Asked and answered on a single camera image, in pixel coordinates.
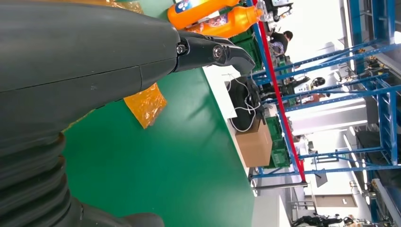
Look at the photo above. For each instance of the orange plastic bottle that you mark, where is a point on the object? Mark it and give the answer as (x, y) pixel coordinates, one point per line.
(194, 15)
(238, 22)

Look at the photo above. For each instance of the blue metal rack frame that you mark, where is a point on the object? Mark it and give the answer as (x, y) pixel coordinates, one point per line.
(388, 125)

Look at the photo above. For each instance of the red metal beam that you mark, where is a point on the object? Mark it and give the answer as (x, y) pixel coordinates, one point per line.
(280, 94)

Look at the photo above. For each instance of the person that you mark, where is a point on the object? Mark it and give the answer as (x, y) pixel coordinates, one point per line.
(280, 39)

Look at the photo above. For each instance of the white table with metal frame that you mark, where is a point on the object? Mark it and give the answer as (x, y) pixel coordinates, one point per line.
(269, 213)

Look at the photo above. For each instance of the white table with devices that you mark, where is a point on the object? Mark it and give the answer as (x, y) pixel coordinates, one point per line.
(219, 87)

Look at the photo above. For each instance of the green plastic crate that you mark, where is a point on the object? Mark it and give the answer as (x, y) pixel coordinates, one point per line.
(278, 153)
(247, 44)

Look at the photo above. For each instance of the yellow plastic sheet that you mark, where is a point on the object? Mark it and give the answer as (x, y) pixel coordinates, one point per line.
(145, 106)

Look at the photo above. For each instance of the black carrying case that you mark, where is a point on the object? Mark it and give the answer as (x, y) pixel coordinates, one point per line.
(242, 120)

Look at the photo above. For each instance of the brown cardboard box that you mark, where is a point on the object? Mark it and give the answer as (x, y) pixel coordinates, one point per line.
(253, 147)

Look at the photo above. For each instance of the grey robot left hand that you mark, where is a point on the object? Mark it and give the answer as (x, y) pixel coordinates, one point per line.
(78, 56)

